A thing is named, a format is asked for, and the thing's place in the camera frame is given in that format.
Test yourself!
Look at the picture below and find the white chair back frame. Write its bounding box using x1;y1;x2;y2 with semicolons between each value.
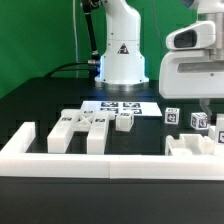
47;109;115;155

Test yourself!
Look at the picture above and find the white tagged block part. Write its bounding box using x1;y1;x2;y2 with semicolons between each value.
115;111;134;132

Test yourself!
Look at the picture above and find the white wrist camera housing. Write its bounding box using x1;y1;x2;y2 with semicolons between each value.
166;21;216;51

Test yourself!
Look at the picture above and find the white thin cable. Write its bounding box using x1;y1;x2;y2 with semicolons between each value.
72;0;80;79

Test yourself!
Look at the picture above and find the white chair seat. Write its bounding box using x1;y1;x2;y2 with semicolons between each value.
165;134;214;156

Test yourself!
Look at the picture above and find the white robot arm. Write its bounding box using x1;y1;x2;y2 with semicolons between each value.
82;0;224;113

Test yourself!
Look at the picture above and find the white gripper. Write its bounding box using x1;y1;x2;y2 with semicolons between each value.
159;50;224;120

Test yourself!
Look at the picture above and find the white sheet with tags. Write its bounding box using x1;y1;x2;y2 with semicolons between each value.
81;101;162;117

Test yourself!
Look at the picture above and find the white U-shaped fence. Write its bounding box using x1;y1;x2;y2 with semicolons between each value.
0;122;224;181

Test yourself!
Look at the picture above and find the black cable bundle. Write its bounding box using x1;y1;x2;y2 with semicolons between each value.
44;9;101;79

